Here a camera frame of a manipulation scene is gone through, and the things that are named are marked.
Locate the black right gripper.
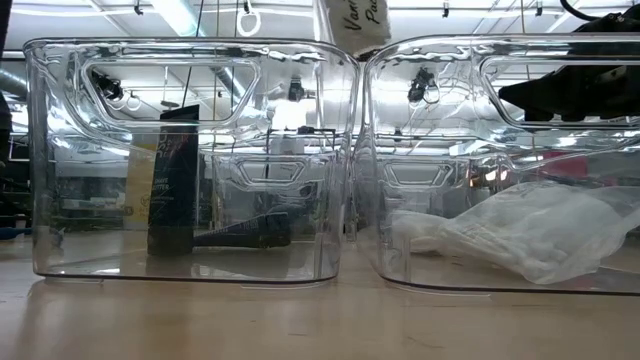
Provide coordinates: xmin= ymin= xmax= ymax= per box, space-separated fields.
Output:
xmin=498 ymin=64 xmax=640 ymax=122

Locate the clear bag of cotton balls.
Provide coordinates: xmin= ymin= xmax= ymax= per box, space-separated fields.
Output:
xmin=438 ymin=179 xmax=640 ymax=285
xmin=388 ymin=208 xmax=451 ymax=256

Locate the clear bag labelled Vanity Pack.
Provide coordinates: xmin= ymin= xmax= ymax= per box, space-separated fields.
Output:
xmin=323 ymin=0 xmax=393 ymax=57

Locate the dark shave butter tube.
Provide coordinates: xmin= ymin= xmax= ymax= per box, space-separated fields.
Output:
xmin=191 ymin=211 xmax=293 ymax=250

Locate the black boxed item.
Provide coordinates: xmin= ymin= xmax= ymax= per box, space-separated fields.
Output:
xmin=146 ymin=103 xmax=202 ymax=257

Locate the red storage rack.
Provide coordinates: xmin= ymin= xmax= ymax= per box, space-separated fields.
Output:
xmin=542 ymin=152 xmax=591 ymax=181

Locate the clear plastic bin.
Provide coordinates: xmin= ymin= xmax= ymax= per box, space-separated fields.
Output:
xmin=372 ymin=152 xmax=494 ymax=241
xmin=22 ymin=37 xmax=362 ymax=289
xmin=360 ymin=32 xmax=640 ymax=296
xmin=209 ymin=152 xmax=351 ymax=241

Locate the white yellow wipes canister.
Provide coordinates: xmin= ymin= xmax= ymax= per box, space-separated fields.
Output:
xmin=122 ymin=144 xmax=157 ymax=231

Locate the white hanging ring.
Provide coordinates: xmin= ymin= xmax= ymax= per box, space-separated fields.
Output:
xmin=234 ymin=8 xmax=263 ymax=39

